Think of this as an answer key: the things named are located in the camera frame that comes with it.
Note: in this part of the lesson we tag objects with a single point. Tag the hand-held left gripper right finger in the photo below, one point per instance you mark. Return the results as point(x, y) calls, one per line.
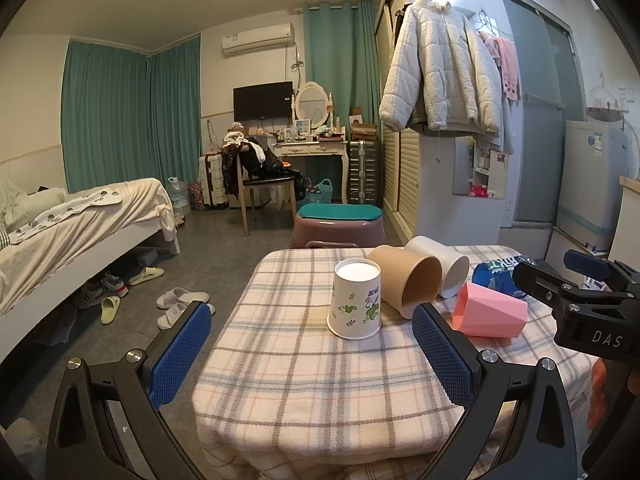
point(442, 360)

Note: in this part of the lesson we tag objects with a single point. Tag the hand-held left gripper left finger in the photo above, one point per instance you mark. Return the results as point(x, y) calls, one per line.
point(182, 355)

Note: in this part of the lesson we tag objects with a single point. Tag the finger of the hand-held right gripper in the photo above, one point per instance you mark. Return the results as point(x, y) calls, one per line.
point(537, 280)
point(587, 263)

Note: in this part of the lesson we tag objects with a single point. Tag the brown paper cup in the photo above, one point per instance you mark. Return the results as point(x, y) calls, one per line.
point(405, 277)

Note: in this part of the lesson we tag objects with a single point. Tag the blue patterned cup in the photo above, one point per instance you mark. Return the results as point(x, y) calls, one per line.
point(492, 275)

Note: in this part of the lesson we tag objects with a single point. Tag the pink faceted cup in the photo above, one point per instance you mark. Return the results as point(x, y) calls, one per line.
point(487, 312)

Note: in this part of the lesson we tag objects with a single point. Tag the white plastic cup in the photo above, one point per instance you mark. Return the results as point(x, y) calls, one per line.
point(450, 265)

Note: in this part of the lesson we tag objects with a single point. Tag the white floral paper cup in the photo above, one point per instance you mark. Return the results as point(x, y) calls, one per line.
point(355, 300)

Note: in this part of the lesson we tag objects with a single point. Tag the person's right hand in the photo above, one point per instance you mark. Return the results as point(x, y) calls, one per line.
point(598, 392)

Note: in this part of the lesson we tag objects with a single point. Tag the white slipper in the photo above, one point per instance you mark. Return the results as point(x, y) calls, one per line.
point(180, 297)
point(175, 316)

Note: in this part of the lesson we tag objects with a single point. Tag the white washing machine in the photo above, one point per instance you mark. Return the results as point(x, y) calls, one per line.
point(590, 180)

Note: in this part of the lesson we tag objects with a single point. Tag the yellow-green slipper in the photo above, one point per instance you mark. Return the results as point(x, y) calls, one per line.
point(111, 309)
point(147, 276)

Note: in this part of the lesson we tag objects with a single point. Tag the grey sneakers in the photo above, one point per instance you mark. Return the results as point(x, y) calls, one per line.
point(102, 292)

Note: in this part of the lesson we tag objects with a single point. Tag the plaid tablecloth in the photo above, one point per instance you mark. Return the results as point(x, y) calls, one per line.
point(300, 385)

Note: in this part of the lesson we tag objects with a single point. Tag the frosted glass door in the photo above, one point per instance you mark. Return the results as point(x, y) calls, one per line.
point(540, 135)

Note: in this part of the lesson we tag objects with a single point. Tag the white bed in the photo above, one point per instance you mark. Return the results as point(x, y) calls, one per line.
point(75, 270)

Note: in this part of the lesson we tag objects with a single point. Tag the cream bed blanket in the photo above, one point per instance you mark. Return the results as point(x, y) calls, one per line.
point(100, 225)

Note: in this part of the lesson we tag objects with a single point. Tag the clear water jug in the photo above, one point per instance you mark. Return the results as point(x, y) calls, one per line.
point(179, 197)

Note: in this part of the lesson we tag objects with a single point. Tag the red patterned bag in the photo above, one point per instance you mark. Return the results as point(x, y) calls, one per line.
point(195, 197)

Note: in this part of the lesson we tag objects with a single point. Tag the stool with teal cushion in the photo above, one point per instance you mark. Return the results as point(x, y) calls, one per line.
point(337, 235)

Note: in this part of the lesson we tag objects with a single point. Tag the cream slatted wardrobe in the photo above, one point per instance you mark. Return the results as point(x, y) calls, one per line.
point(395, 180)

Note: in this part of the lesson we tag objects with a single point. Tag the cream suitcase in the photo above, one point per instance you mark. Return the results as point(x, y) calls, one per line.
point(212, 180)

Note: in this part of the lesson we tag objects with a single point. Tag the teal tub lid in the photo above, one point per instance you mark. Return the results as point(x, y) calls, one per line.
point(337, 212)

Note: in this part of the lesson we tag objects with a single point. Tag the printed baby blanket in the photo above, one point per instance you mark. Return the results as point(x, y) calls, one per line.
point(65, 210)

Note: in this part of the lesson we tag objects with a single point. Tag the wooden chair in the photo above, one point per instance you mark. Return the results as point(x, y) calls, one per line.
point(265, 185)

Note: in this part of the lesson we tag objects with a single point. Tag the silver suitcase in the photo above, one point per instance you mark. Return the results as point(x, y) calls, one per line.
point(363, 172)

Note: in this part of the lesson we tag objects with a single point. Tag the teal plastic basket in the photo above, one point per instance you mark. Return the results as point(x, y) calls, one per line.
point(320, 192)

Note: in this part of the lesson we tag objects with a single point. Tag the pile of clothes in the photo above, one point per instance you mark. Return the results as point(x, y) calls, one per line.
point(250, 157)

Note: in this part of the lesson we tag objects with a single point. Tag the pink towel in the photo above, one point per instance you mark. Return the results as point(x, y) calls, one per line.
point(507, 65)

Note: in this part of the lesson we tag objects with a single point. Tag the pale green pillow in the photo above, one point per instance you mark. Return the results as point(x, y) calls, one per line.
point(25, 205)

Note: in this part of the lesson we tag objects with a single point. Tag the cardboard boxes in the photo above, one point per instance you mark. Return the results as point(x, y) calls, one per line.
point(363, 127)

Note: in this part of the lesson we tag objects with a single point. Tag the white quilted jacket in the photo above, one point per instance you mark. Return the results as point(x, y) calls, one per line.
point(440, 70)

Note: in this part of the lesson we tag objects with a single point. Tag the narrow green curtain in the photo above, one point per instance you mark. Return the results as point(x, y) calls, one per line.
point(175, 120)

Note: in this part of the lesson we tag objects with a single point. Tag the white dressing table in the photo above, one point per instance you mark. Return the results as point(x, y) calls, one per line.
point(310, 149)

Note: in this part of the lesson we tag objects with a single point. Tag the wide green curtain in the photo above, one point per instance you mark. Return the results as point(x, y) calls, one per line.
point(107, 120)

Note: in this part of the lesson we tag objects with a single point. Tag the black television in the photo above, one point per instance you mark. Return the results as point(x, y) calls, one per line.
point(262, 101)

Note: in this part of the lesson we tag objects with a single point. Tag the oval white vanity mirror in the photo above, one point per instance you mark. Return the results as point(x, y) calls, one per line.
point(312, 102)

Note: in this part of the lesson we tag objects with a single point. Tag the tall teal curtain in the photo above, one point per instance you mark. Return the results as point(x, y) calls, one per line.
point(340, 60)

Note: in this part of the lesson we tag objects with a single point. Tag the white air conditioner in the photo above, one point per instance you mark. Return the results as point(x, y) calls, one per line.
point(257, 40)

